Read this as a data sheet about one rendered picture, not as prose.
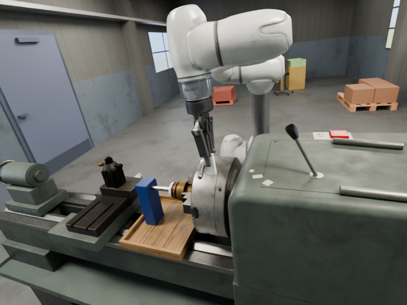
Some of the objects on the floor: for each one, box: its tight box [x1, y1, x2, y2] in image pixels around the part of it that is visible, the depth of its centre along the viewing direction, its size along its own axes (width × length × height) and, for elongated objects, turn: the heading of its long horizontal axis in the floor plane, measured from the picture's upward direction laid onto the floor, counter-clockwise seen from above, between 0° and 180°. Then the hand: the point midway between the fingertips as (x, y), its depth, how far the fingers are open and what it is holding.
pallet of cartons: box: [337, 77, 400, 112], centre depth 517 cm, size 124×86×45 cm
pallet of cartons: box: [210, 85, 236, 105], centre depth 705 cm, size 113×78×41 cm
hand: (209, 164), depth 70 cm, fingers closed
